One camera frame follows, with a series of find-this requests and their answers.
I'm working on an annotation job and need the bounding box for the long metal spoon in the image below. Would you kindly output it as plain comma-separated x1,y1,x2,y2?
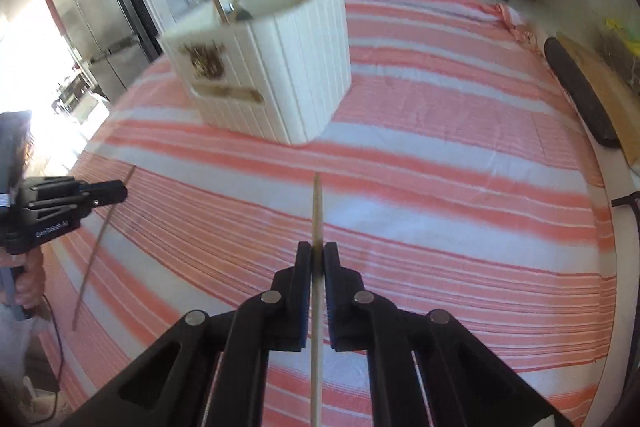
224,4,253,24

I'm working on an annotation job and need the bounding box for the person's left hand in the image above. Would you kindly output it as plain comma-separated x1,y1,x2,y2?
0,247,46,309

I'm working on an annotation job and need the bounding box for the pink striped tablecloth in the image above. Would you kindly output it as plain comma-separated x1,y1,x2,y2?
42,0,616,425

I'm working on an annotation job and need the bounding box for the white ribbed utensil holder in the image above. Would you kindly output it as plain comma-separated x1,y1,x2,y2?
160,0,352,145

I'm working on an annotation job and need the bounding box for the light wooden chopstick in holder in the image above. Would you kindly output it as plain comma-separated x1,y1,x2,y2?
212,0,230,25

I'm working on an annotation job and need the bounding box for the grey refrigerator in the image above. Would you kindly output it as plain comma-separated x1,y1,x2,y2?
47,0,162,104

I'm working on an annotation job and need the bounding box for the wooden cutting board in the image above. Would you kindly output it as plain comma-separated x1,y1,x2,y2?
555,32,640,174

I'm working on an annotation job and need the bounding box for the black cutting board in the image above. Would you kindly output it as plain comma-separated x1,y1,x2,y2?
544,37,620,148

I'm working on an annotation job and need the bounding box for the black cable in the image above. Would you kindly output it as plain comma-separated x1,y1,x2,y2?
610,190,640,228

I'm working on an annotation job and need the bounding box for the wire rack with vegetables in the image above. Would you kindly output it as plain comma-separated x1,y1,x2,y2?
598,18,639,83

